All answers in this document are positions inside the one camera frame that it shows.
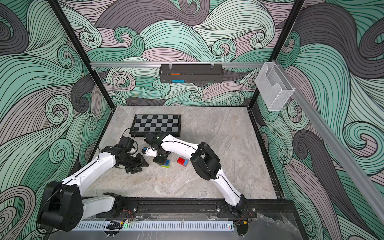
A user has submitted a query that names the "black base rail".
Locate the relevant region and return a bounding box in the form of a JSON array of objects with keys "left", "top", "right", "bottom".
[{"left": 56, "top": 196, "right": 298, "bottom": 220}]

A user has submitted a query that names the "aluminium wall rail back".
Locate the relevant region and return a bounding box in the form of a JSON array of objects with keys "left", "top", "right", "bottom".
[{"left": 90, "top": 61, "right": 264, "bottom": 69}]

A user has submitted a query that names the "white perforated cable duct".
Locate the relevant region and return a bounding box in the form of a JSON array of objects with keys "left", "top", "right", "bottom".
[{"left": 74, "top": 220, "right": 235, "bottom": 232}]

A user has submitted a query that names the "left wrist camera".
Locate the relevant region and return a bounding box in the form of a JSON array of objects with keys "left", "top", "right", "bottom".
[{"left": 117, "top": 136, "right": 136, "bottom": 154}]

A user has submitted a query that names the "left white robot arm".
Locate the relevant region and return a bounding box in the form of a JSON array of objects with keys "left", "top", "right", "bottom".
[{"left": 37, "top": 146, "right": 149, "bottom": 232}]

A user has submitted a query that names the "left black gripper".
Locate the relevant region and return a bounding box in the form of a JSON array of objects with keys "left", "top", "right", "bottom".
[{"left": 119, "top": 153, "right": 149, "bottom": 174}]

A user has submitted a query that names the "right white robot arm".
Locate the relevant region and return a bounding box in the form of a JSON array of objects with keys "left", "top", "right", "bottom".
[{"left": 142, "top": 132, "right": 248, "bottom": 218}]

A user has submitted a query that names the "clear plastic wall holder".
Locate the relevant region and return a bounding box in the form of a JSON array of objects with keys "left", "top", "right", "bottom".
[{"left": 255, "top": 62, "right": 295, "bottom": 112}]

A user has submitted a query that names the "aluminium wall rail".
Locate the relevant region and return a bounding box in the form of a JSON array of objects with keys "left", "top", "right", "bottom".
[
  {"left": 274, "top": 59, "right": 384, "bottom": 224},
  {"left": 90, "top": 61, "right": 264, "bottom": 69}
]

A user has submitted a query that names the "black wall shelf tray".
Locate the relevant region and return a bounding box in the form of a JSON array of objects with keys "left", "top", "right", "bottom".
[{"left": 159, "top": 65, "right": 224, "bottom": 84}]

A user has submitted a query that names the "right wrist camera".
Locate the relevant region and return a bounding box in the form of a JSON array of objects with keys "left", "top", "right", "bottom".
[{"left": 142, "top": 148, "right": 158, "bottom": 158}]

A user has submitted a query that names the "aluminium wall rail right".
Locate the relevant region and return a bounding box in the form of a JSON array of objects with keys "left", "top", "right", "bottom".
[{"left": 274, "top": 59, "right": 384, "bottom": 224}]

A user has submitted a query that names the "red lego brick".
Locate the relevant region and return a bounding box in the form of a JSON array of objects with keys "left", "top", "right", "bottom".
[{"left": 177, "top": 158, "right": 186, "bottom": 167}]

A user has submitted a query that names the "black grey chessboard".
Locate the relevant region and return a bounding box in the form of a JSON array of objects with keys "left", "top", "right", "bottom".
[{"left": 130, "top": 114, "right": 181, "bottom": 137}]

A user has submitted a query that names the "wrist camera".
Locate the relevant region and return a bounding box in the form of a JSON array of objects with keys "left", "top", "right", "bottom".
[
  {"left": 142, "top": 148, "right": 158, "bottom": 158},
  {"left": 117, "top": 136, "right": 136, "bottom": 154}
]

